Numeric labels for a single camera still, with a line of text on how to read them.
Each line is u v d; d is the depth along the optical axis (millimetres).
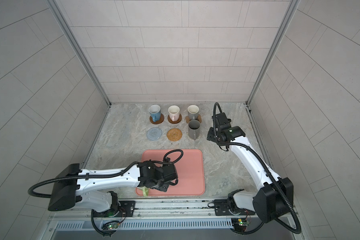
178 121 1045
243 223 680
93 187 423
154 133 991
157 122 1018
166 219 693
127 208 710
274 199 379
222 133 566
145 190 689
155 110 1037
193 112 1002
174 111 1018
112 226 645
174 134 989
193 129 889
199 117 1061
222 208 708
